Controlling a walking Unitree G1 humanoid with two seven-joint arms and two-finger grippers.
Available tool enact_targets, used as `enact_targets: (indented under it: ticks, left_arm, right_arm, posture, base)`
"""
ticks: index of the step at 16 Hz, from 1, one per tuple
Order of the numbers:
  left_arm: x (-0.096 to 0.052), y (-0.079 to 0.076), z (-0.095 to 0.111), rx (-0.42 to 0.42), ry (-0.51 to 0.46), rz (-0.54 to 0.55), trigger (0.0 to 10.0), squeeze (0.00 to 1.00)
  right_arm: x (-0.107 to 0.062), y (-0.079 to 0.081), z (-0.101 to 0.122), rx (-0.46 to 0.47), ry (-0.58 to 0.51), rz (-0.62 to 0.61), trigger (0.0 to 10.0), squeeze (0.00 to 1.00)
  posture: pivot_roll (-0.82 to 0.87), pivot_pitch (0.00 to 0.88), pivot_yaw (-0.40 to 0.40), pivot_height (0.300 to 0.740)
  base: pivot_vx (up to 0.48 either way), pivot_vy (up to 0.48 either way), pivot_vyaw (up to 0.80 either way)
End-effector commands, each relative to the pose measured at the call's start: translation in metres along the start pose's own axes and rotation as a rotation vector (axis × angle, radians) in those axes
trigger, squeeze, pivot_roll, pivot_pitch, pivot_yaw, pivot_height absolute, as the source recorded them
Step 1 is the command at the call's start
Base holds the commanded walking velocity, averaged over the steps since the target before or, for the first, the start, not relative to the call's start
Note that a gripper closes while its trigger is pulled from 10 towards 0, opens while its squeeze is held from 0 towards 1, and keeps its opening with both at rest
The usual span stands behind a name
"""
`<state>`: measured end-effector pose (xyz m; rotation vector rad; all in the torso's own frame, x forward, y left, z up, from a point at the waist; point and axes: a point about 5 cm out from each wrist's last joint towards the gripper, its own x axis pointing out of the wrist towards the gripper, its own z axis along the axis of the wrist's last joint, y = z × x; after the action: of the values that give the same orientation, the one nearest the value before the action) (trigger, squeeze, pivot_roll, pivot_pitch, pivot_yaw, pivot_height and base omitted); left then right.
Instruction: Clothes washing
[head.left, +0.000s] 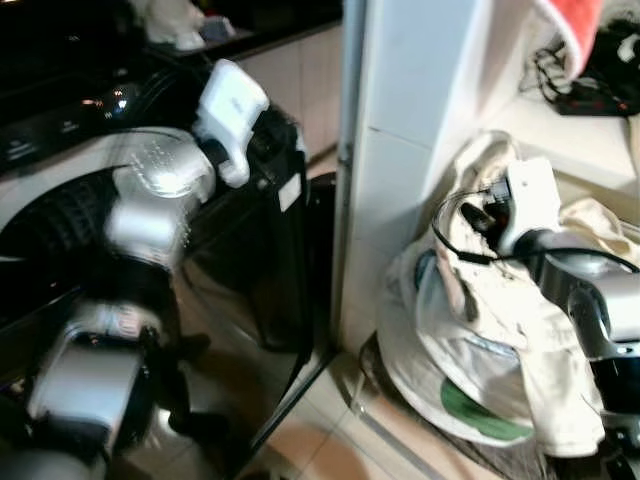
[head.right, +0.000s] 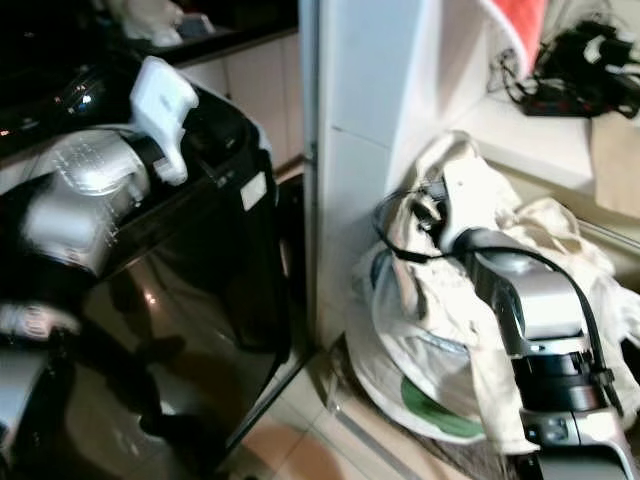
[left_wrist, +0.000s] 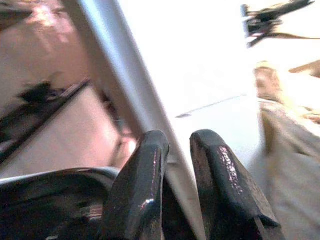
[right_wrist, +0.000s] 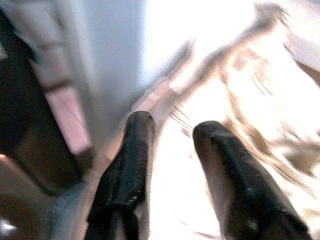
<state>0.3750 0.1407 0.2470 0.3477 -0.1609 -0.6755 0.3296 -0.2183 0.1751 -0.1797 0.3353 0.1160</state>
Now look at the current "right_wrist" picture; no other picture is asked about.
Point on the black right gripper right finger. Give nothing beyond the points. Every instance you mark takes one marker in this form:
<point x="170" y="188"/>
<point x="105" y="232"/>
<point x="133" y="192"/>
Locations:
<point x="240" y="180"/>

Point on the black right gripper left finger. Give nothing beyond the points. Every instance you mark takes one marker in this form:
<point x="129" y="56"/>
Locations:
<point x="127" y="172"/>

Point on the white crumpled cloth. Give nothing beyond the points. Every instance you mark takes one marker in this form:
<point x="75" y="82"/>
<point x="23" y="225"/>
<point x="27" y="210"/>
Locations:
<point x="237" y="87"/>

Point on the dark round washer door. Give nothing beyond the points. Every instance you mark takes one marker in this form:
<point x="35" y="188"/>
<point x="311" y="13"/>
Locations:
<point x="27" y="120"/>

